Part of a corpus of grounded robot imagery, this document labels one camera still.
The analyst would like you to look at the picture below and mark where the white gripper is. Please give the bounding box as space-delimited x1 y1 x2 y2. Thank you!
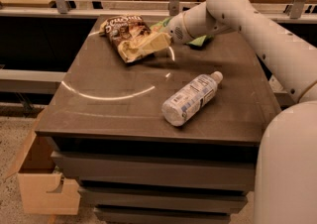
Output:
128 12 194 54

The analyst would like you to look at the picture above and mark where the brown chip bag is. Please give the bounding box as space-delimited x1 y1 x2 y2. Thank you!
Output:
99 15 154 63

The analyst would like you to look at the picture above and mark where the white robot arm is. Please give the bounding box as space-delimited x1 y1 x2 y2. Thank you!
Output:
161 0 317 224

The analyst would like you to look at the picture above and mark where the green chip bag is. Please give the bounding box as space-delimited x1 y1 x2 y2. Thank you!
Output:
150 17 214 50

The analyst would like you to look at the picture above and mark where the clear plastic water bottle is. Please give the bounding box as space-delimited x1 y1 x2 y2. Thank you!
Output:
161 71 223 127

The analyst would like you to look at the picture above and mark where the grey drawer cabinet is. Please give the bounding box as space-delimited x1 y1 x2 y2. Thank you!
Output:
35 15 296 224

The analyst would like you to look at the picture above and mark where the cardboard box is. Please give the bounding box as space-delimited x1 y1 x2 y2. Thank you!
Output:
6 112 80 215

